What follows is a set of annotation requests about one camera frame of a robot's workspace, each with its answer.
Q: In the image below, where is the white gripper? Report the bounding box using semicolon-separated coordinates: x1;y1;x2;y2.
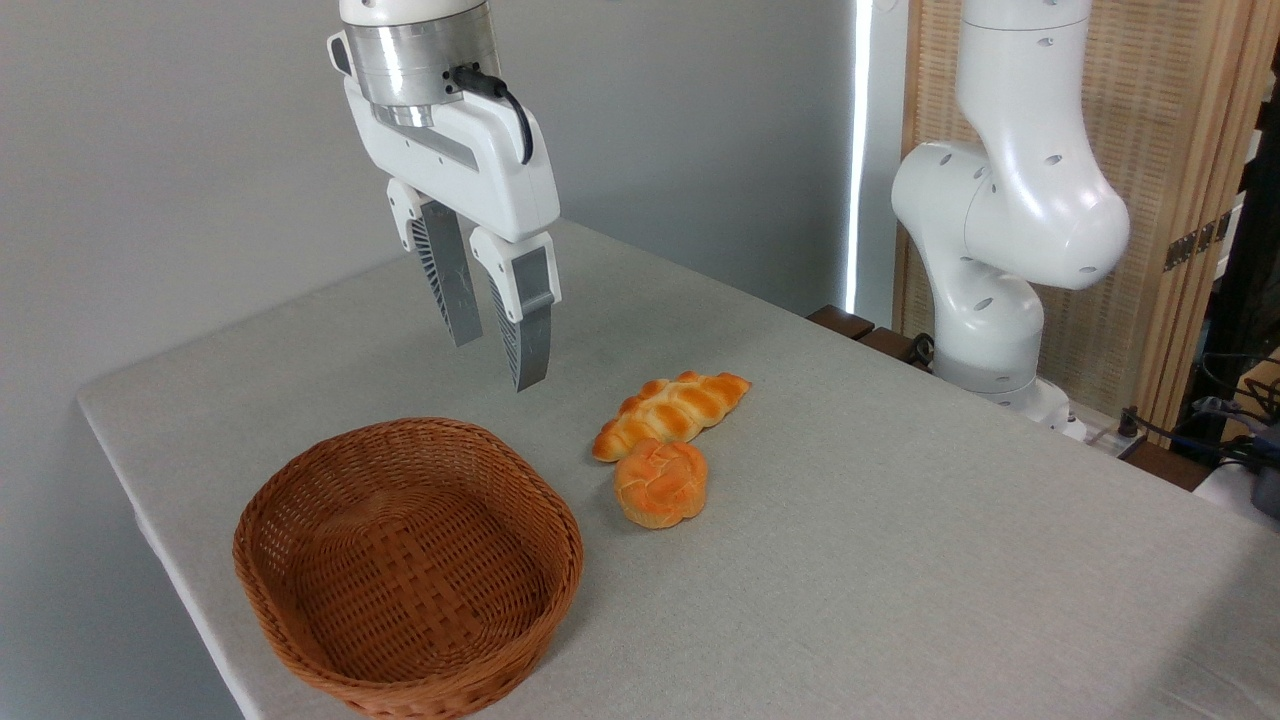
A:
327;30;563;393

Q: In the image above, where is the round knotted bread bun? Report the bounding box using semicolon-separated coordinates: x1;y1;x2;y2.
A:
613;438;709;530

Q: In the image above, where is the long braided bread loaf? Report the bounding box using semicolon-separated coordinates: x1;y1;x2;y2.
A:
591;371;752;463

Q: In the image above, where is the brown woven wicker basket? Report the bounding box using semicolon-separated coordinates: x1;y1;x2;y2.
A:
232;417;585;720

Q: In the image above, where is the dark brown wooden block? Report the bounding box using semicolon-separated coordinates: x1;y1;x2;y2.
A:
1120;440;1213;492
860;327;933;367
806;305;877;342

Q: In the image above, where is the grey tablecloth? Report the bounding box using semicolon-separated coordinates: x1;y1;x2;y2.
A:
78;218;1280;720

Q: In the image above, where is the dark metal screen hinge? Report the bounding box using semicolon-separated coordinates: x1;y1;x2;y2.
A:
1163;210;1233;273

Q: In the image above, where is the blue grey box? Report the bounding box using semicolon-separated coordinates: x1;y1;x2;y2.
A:
1250;425;1280;521

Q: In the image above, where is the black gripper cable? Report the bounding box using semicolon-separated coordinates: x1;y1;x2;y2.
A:
450;64;536;166

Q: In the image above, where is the black cable bundle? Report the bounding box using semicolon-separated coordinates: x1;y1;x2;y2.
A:
1115;350;1280;473

